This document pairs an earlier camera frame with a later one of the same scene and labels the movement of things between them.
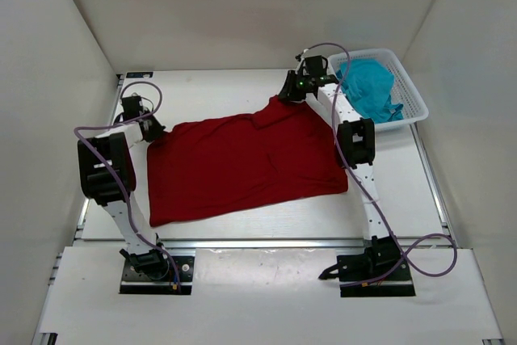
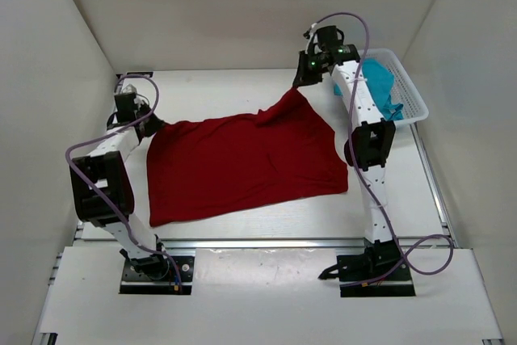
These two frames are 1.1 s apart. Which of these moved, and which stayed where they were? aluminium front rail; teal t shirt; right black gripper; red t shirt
Moved: right black gripper
Stayed: red t shirt; teal t shirt; aluminium front rail
